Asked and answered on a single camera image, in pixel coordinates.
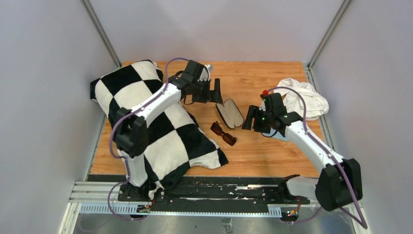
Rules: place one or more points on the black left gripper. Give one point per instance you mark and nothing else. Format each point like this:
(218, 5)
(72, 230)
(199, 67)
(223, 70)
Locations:
(213, 96)

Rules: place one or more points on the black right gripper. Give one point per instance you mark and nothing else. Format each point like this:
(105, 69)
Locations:
(254, 112)

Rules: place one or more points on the black glasses case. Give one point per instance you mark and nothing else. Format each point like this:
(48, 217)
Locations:
(230, 114)

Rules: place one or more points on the tortoiseshell brown sunglasses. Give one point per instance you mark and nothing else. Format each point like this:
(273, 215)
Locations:
(228, 138)

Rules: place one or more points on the light blue cleaning cloth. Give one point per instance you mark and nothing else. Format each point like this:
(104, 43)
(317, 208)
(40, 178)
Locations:
(277, 135)

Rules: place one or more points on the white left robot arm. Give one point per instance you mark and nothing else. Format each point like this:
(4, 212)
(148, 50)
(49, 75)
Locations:
(130, 133)

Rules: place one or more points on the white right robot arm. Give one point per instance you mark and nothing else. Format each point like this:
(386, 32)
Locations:
(339, 182)

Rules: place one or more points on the black white checkered pillow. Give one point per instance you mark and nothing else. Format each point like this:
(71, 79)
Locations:
(152, 133)

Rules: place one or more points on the crumpled white cloth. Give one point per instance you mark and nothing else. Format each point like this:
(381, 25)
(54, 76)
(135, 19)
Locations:
(301, 97)

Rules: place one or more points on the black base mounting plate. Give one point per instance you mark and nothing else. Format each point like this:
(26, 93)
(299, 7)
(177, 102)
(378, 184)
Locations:
(216, 195)

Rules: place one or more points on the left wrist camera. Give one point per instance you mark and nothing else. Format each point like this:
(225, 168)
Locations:
(206, 72)

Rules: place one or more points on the aluminium frame rail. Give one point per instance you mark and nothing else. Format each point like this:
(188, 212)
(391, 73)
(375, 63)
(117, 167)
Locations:
(93, 208)

